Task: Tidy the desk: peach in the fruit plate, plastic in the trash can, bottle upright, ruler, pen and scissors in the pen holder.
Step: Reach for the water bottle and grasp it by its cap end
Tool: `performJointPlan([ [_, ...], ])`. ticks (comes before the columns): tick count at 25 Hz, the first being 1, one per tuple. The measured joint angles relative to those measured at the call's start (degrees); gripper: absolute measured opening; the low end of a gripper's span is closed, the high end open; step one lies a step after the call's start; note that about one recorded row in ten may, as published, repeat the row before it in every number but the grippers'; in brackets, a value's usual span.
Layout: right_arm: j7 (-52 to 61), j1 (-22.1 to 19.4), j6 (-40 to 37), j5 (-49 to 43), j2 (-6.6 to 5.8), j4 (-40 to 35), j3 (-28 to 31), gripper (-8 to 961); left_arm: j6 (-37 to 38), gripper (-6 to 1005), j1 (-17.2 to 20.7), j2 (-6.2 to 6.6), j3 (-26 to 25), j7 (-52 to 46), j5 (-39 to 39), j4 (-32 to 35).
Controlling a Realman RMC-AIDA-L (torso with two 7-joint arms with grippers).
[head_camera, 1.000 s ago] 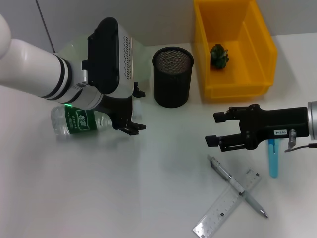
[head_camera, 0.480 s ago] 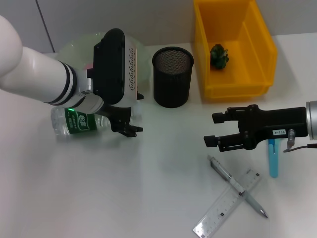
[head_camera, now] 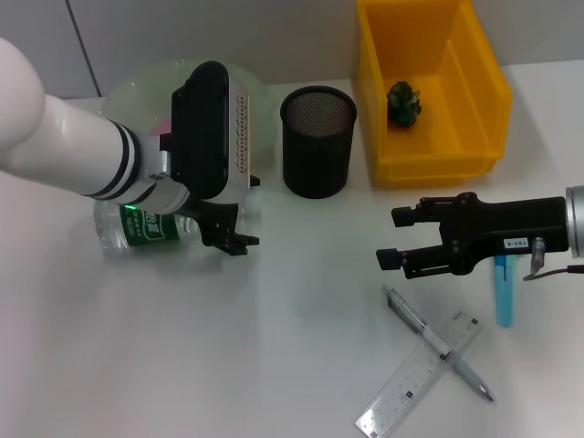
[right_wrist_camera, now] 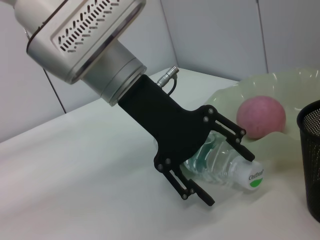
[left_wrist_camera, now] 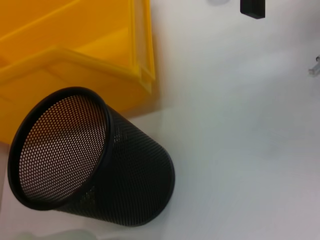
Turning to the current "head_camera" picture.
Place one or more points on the green plastic wrapper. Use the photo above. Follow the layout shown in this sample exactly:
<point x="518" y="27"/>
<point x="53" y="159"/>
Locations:
<point x="403" y="105"/>

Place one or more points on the green glass fruit plate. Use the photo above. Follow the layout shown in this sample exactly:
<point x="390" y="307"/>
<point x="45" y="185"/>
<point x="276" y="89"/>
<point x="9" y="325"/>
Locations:
<point x="264" y="114"/>

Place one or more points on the pink peach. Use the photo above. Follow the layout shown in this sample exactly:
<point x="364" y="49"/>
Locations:
<point x="162" y="125"/>

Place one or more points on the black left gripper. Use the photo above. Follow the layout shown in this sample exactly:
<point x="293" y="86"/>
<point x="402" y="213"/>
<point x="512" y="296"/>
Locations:
<point x="219" y="219"/>

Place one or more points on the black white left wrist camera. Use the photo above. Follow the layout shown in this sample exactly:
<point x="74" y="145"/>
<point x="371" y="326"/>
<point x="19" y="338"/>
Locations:
<point x="205" y="132"/>

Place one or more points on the transparent plastic ruler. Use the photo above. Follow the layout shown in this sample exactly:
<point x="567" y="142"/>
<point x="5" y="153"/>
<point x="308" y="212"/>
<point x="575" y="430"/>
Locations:
<point x="401" y="397"/>

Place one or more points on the yellow plastic bin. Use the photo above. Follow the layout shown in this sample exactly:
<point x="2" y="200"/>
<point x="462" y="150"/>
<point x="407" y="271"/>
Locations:
<point x="456" y="137"/>

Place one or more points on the black mesh pen holder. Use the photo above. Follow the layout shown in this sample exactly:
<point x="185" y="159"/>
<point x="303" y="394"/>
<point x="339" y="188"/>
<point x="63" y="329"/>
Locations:
<point x="315" y="159"/>

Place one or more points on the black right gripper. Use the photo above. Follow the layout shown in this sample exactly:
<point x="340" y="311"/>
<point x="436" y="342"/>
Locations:
<point x="511" y="223"/>

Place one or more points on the clear water bottle green label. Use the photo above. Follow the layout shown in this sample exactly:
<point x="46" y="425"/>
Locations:
<point x="137" y="232"/>

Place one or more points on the blue scissors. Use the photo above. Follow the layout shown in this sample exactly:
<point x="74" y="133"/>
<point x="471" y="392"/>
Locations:
<point x="504" y="305"/>

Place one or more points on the white grey ballpoint pen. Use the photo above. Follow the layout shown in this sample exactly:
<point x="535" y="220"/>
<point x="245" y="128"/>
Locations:
<point x="465" y="372"/>

